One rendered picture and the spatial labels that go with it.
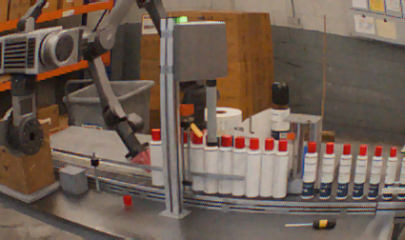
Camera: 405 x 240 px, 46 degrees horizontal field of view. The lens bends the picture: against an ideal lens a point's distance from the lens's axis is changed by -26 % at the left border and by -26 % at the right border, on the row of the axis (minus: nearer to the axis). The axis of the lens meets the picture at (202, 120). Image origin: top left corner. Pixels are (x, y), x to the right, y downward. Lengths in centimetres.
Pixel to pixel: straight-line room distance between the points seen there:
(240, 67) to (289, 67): 145
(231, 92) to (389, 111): 206
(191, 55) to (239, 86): 369
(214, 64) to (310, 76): 490
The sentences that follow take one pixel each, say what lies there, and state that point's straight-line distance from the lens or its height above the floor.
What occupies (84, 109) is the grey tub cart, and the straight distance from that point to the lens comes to 471.
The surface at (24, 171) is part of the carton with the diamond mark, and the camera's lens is 219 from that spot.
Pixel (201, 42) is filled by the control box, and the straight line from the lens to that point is 195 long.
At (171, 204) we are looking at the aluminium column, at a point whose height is 87.
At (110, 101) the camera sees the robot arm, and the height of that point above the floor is 118.
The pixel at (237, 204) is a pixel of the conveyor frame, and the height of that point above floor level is 86.
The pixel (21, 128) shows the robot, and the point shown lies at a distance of 196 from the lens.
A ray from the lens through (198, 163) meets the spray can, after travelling 215.
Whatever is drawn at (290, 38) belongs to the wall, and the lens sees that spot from 691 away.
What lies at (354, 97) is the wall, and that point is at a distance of 662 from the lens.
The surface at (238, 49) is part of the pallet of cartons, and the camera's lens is 558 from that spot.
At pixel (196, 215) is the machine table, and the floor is 83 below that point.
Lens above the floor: 158
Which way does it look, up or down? 12 degrees down
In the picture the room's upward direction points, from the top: 1 degrees counter-clockwise
